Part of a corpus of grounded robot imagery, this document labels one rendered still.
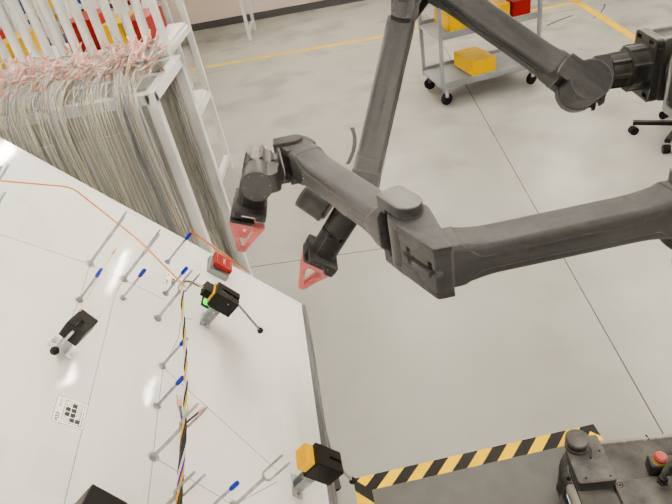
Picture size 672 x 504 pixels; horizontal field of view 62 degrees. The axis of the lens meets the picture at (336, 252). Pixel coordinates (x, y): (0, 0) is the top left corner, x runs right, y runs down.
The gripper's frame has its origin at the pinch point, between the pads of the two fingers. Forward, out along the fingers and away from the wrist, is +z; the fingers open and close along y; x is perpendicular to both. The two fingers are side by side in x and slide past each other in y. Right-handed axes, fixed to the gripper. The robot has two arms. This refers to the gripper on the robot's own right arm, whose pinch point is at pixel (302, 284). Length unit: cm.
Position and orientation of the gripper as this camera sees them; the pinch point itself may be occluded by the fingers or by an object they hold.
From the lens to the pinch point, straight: 121.6
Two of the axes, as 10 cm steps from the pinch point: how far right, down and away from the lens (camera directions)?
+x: 8.7, 3.9, 3.0
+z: -4.9, 7.6, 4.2
